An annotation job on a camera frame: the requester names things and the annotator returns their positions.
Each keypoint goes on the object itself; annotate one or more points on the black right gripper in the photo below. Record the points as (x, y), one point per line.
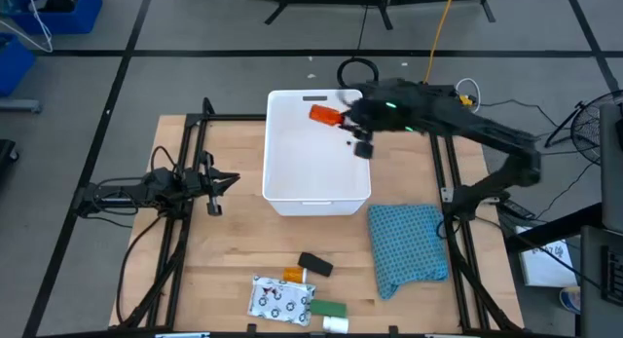
(372, 116)

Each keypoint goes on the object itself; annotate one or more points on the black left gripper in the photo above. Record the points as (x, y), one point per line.
(199, 182)

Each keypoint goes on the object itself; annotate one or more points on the orange bottle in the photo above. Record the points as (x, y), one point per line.
(325, 115)

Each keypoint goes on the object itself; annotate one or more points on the amber pill bottle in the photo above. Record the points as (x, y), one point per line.
(293, 274)

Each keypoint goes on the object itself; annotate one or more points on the black bandage roll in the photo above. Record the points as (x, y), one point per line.
(315, 264)

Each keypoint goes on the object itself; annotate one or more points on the white patterned pouch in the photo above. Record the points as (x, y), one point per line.
(280, 301)

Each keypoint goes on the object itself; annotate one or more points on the green bandage roll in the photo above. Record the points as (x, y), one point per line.
(328, 308)

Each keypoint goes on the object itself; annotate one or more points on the white plastic bottle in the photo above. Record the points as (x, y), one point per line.
(336, 324)

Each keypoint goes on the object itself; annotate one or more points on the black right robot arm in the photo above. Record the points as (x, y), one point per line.
(487, 128)

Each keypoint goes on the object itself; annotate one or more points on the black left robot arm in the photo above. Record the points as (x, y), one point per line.
(146, 188)

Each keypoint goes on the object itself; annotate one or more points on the white perforated plastic basket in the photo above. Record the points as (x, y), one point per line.
(316, 182)

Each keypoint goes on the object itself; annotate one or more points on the large blue storage bin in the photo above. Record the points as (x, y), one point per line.
(73, 14)

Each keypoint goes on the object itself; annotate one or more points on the small blue storage bin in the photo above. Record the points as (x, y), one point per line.
(14, 65)

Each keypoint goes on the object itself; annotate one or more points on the yellow plug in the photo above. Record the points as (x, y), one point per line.
(465, 101)

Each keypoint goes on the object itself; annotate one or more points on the blue patterned folded cloth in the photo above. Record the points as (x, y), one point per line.
(406, 250)

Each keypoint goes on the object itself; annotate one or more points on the black floor fan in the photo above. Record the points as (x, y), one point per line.
(591, 128)

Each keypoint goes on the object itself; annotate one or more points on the white printed box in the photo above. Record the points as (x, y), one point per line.
(545, 265)

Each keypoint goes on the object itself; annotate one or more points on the grey monitor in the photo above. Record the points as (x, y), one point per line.
(612, 172)

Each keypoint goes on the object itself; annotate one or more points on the black side desk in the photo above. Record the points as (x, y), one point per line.
(598, 279)

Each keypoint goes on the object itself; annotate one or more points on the black aluminium table frame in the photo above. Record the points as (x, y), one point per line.
(233, 117)

